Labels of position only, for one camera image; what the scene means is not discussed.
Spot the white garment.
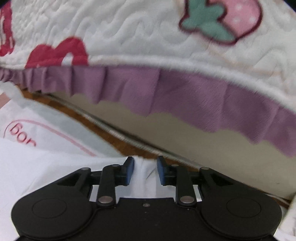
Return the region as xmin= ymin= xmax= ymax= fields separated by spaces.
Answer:
xmin=1 ymin=139 xmax=175 ymax=240

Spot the beige foam mattress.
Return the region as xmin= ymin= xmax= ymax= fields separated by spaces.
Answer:
xmin=51 ymin=93 xmax=295 ymax=199

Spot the white strawberry bear quilt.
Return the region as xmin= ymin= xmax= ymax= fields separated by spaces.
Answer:
xmin=1 ymin=1 xmax=295 ymax=157

